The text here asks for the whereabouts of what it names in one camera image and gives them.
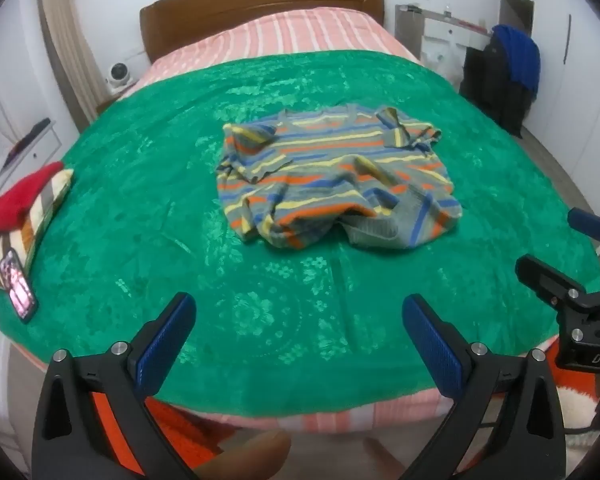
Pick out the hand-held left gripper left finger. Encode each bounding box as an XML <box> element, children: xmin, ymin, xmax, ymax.
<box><xmin>32</xmin><ymin>292</ymin><xmax>197</xmax><ymax>480</ymax></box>

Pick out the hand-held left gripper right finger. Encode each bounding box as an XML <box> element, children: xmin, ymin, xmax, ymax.
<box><xmin>400</xmin><ymin>294</ymin><xmax>567</xmax><ymax>480</ymax></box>

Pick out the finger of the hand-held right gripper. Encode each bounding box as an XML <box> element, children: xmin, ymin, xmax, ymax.
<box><xmin>567</xmin><ymin>207</ymin><xmax>600</xmax><ymax>248</ymax></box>
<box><xmin>515</xmin><ymin>254</ymin><xmax>587</xmax><ymax>313</ymax></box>

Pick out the striped knit sweater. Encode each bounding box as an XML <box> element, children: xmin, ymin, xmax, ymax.
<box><xmin>216</xmin><ymin>104</ymin><xmax>463</xmax><ymax>251</ymax></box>

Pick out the green patterned blanket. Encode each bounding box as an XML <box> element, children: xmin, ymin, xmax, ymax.
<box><xmin>0</xmin><ymin>50</ymin><xmax>600</xmax><ymax>418</ymax></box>

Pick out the white wardrobe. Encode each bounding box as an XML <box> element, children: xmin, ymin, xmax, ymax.
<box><xmin>527</xmin><ymin>0</ymin><xmax>600</xmax><ymax>218</ymax></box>

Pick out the person's left foot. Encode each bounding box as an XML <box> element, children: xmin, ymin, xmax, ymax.
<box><xmin>195</xmin><ymin>430</ymin><xmax>292</xmax><ymax>480</ymax></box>

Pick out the smartphone with lit screen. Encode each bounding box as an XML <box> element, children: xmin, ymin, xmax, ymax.
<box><xmin>0</xmin><ymin>247</ymin><xmax>39</xmax><ymax>323</ymax></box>

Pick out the black chair with dark coat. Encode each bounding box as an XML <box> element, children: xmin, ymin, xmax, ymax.
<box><xmin>460</xmin><ymin>42</ymin><xmax>531</xmax><ymax>138</ymax></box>

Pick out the blue garment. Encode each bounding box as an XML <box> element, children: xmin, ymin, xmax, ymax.
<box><xmin>492</xmin><ymin>24</ymin><xmax>541</xmax><ymax>106</ymax></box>

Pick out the striped pillow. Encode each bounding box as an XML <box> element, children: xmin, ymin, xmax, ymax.
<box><xmin>0</xmin><ymin>167</ymin><xmax>75</xmax><ymax>291</ymax></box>

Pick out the red knit hat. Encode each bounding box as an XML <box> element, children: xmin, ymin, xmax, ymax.
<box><xmin>0</xmin><ymin>161</ymin><xmax>65</xmax><ymax>236</ymax></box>

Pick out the white dresser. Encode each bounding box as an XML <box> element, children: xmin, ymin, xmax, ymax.
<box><xmin>0</xmin><ymin>119</ymin><xmax>63</xmax><ymax>203</ymax></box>

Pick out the white desk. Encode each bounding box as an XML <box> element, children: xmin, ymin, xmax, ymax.
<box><xmin>395</xmin><ymin>4</ymin><xmax>496</xmax><ymax>80</ymax></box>

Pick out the black remote control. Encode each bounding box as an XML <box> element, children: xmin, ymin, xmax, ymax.
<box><xmin>5</xmin><ymin>118</ymin><xmax>52</xmax><ymax>166</ymax></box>

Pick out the beige curtain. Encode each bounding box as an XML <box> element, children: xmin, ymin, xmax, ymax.
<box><xmin>37</xmin><ymin>0</ymin><xmax>106</xmax><ymax>131</ymax></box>

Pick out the pink striped bed sheet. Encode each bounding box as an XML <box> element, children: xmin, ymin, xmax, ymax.
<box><xmin>10</xmin><ymin>6</ymin><xmax>561</xmax><ymax>433</ymax></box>

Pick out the brown wooden headboard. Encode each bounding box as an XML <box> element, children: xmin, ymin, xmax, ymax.
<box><xmin>140</xmin><ymin>0</ymin><xmax>385</xmax><ymax>63</ymax></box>

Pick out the black cable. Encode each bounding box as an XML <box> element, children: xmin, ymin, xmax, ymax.
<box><xmin>564</xmin><ymin>385</ymin><xmax>600</xmax><ymax>436</ymax></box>

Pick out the white security camera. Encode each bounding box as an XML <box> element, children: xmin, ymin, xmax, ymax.
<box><xmin>104</xmin><ymin>61</ymin><xmax>137</xmax><ymax>95</ymax></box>

